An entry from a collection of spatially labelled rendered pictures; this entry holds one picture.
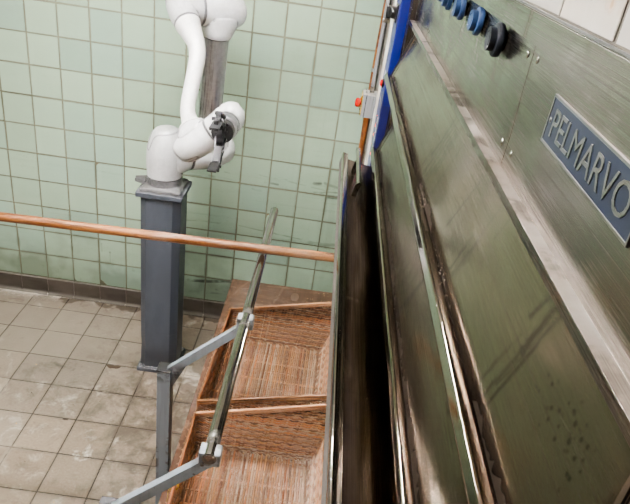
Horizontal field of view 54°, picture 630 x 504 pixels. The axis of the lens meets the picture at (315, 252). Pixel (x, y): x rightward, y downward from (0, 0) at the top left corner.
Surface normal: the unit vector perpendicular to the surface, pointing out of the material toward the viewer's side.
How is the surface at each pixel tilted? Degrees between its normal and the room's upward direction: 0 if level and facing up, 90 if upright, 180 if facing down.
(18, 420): 0
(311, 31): 90
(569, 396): 70
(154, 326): 90
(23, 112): 90
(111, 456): 0
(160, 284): 90
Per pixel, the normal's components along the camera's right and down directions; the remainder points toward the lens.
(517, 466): -0.88, -0.43
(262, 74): -0.05, 0.48
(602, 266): -0.99, -0.14
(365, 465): 0.31, -0.83
